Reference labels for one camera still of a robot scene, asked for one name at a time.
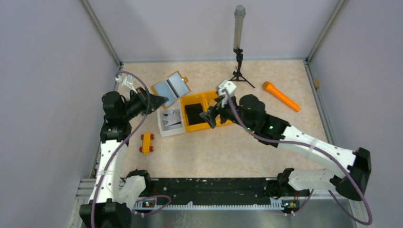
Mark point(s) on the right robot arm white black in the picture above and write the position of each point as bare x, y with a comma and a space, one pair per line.
345, 171

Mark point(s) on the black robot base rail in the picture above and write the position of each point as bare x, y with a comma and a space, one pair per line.
218, 194

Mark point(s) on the yellow red toy block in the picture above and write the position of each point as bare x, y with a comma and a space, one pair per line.
147, 139

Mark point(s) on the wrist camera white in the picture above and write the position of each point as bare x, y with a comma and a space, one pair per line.
127, 82
225, 91

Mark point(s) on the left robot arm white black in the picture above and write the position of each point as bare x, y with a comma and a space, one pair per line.
110, 206

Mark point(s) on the small wooden block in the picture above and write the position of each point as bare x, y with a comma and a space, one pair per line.
316, 84

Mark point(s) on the grey parts in white bin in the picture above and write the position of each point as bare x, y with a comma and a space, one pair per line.
171, 117

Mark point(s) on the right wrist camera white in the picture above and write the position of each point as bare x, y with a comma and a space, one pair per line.
225, 91

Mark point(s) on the white storage bin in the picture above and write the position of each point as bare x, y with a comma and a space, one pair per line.
172, 130

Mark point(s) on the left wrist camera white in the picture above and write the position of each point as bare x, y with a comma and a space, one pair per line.
127, 82

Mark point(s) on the orange toy microphone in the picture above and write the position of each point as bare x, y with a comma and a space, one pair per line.
270, 88

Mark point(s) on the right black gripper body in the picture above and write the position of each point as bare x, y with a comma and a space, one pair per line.
225, 113

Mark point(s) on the grey microphone on stand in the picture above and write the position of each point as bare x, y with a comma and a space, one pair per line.
239, 15

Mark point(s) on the black tripod stand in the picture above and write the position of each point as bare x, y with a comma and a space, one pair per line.
237, 75

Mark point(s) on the yellow double storage bin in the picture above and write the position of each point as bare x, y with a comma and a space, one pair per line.
206, 99

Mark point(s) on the black item in bin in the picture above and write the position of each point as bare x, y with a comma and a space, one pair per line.
193, 113

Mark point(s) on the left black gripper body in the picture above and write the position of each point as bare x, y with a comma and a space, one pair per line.
137, 104

